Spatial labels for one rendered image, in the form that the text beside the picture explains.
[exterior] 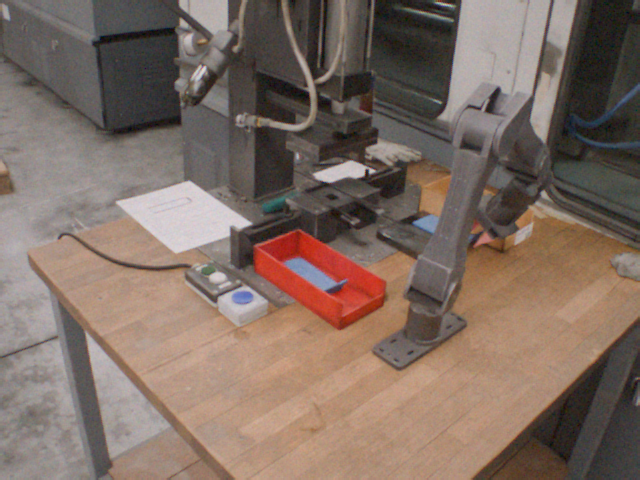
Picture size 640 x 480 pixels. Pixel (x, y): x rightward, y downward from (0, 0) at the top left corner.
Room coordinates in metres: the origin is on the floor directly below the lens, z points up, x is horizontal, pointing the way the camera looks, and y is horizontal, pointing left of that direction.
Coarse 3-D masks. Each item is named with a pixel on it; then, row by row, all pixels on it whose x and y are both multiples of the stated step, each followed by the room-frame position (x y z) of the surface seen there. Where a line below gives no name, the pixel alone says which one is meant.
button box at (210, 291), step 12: (96, 252) 1.11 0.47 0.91; (120, 264) 1.07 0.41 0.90; (132, 264) 1.07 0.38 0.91; (180, 264) 1.07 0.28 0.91; (204, 264) 1.05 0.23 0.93; (216, 264) 1.05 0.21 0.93; (192, 276) 1.01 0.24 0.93; (204, 276) 1.01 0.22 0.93; (228, 276) 1.01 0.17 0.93; (192, 288) 1.01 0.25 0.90; (204, 288) 0.97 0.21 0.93; (216, 288) 0.97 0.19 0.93; (228, 288) 0.98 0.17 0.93; (216, 300) 0.95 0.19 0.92
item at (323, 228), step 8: (368, 200) 1.30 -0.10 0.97; (376, 200) 1.32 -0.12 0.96; (296, 208) 1.24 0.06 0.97; (344, 208) 1.25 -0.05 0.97; (352, 208) 1.27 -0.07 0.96; (304, 216) 1.21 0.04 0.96; (312, 216) 1.20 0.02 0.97; (328, 216) 1.21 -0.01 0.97; (360, 216) 1.29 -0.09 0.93; (368, 216) 1.31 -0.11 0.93; (376, 216) 1.33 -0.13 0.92; (304, 224) 1.21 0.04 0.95; (312, 224) 1.20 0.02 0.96; (320, 224) 1.20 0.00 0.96; (328, 224) 1.21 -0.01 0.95; (336, 224) 1.23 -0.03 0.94; (360, 224) 1.29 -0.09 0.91; (368, 224) 1.31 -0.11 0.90; (312, 232) 1.20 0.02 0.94; (320, 232) 1.20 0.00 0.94; (328, 232) 1.22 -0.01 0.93; (320, 240) 1.20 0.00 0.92; (328, 240) 1.22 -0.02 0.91
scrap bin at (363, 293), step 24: (288, 240) 1.14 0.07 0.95; (312, 240) 1.13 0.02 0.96; (264, 264) 1.06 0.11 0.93; (312, 264) 1.12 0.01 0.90; (336, 264) 1.08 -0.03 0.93; (288, 288) 1.01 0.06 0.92; (312, 288) 0.96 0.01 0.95; (360, 288) 1.03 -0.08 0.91; (384, 288) 0.99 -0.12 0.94; (336, 312) 0.91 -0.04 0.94; (360, 312) 0.94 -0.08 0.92
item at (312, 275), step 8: (288, 264) 1.10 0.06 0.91; (296, 264) 1.11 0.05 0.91; (304, 264) 1.11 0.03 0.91; (312, 272) 1.08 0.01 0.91; (312, 280) 1.05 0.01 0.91; (320, 280) 1.05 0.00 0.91; (328, 280) 1.05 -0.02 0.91; (344, 280) 1.02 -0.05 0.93; (320, 288) 1.03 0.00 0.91; (328, 288) 0.99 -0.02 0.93; (336, 288) 1.02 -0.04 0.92
